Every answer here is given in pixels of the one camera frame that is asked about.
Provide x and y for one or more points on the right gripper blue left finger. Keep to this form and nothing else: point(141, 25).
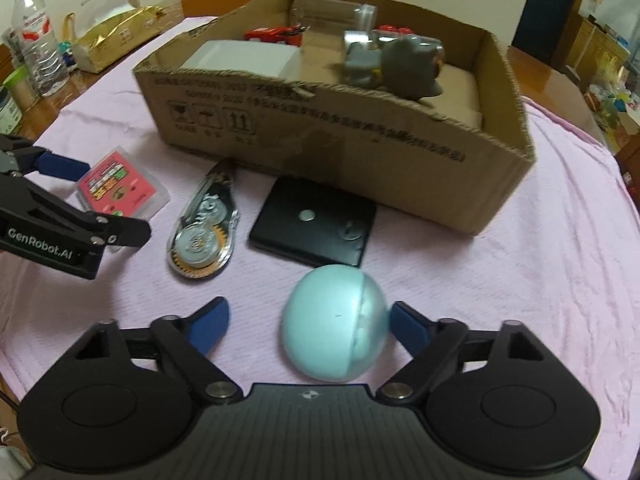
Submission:
point(183, 347)

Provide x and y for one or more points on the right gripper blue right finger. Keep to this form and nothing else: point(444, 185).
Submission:
point(434, 347)

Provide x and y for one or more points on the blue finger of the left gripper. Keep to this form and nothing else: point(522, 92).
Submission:
point(19, 156)
point(122, 231)

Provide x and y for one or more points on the pink card case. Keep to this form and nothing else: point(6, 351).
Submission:
point(120, 186)

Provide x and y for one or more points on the correction tape dispenser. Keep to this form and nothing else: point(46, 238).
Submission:
point(201, 244)

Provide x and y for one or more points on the light blue earbud case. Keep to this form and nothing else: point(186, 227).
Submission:
point(335, 323)

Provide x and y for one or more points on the black square device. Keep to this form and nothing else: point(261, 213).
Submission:
point(313, 223)

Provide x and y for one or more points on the translucent white plastic box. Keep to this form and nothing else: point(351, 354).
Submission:
point(269, 60)

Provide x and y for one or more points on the red toy train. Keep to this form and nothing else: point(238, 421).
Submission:
point(290, 35)

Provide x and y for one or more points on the black toy with red wheels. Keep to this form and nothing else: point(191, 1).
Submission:
point(393, 30)

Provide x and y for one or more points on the fish oil capsule bottle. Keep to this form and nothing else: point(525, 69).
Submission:
point(360, 40)

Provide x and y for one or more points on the small tin can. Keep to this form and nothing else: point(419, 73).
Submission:
point(10, 114)

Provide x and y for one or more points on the green cap container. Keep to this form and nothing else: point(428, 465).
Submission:
point(19, 85)

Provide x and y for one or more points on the gold tissue box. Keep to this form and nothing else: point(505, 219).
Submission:
point(113, 39)

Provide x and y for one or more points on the pink table cloth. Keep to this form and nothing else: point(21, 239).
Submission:
point(561, 256)

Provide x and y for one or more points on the clear water bottle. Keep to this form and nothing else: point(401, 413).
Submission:
point(39, 46)

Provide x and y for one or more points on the brown cardboard box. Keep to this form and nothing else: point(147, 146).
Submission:
point(454, 159)

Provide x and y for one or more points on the wooden chair right side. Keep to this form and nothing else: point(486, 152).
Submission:
point(628, 161)

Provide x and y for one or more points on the wooden cabinet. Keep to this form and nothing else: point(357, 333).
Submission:
point(590, 44)

